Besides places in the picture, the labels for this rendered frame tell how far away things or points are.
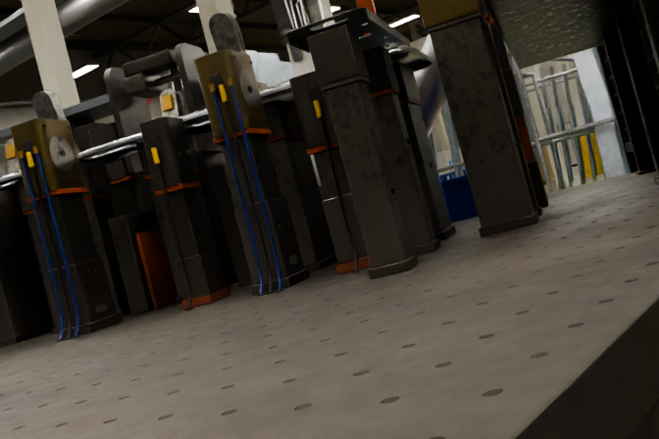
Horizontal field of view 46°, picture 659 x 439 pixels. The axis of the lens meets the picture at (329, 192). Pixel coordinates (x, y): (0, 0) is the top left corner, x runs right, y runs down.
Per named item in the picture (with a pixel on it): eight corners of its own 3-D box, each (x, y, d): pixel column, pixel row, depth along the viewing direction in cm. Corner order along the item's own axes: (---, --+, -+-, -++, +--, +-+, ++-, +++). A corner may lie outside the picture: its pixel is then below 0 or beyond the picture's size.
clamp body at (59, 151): (47, 347, 121) (-8, 128, 121) (91, 330, 132) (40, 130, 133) (82, 338, 119) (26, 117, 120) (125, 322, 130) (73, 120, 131)
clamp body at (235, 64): (242, 303, 108) (179, 59, 109) (273, 288, 119) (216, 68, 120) (286, 292, 106) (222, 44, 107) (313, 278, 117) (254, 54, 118)
